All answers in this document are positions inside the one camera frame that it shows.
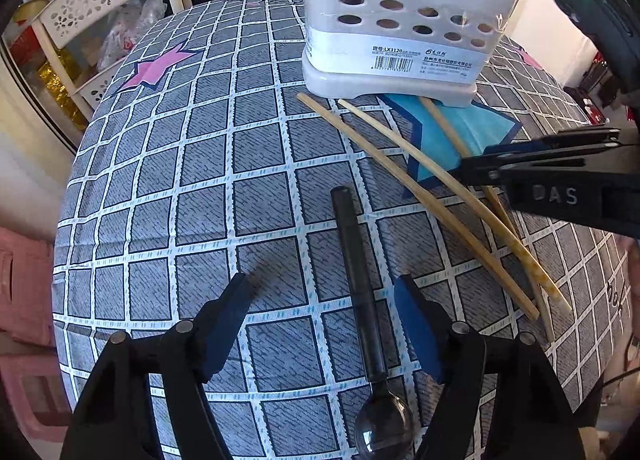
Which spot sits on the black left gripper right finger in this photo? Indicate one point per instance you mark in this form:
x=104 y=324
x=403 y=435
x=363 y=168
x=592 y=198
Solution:
x=454 y=355

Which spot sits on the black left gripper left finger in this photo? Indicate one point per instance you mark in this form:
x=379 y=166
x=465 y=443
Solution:
x=191 y=352

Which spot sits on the black handled spoon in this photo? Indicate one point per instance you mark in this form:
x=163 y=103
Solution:
x=383 y=428

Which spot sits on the white plastic utensil holder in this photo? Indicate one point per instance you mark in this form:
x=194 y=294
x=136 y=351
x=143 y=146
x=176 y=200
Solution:
x=423 y=48

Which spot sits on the pink plastic stool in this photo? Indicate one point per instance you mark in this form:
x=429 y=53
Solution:
x=32 y=382

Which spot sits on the grey checked tablecloth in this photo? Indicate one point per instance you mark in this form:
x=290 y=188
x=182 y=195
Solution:
x=200 y=163

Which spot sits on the white perforated storage rack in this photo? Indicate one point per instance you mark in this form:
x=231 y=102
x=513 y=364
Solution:
x=95 y=19

